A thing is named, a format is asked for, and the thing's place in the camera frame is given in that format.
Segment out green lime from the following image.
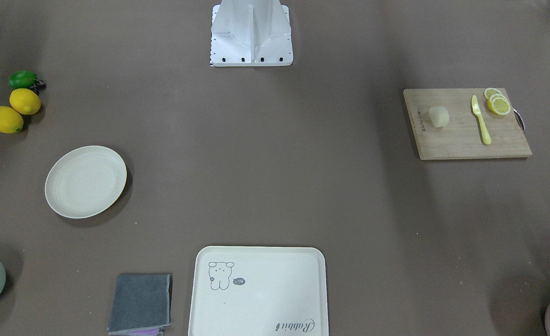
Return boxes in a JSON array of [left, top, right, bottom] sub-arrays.
[[8, 70, 38, 89]]

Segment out yellow plastic knife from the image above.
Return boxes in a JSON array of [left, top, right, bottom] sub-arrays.
[[471, 95, 492, 145]]

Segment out wooden cutting board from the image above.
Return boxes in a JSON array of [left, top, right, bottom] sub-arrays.
[[403, 89, 531, 160]]

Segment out cream rabbit tray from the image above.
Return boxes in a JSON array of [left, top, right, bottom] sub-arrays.
[[188, 246, 329, 336]]

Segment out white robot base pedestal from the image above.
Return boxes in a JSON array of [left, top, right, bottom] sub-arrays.
[[209, 0, 294, 67]]

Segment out lemon slices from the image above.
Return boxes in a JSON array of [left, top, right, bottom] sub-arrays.
[[483, 87, 512, 115]]

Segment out cream round plate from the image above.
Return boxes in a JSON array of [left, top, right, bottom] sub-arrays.
[[44, 145, 127, 219]]

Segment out dark cherries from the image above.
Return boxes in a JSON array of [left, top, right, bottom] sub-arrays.
[[28, 79, 47, 96]]

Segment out yellow lemon outer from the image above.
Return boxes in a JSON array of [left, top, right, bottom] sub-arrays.
[[0, 106, 24, 134]]

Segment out yellow lemon near lime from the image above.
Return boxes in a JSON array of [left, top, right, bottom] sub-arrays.
[[9, 89, 42, 115]]

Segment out grey folded cloth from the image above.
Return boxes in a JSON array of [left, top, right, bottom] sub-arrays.
[[108, 273, 172, 336]]

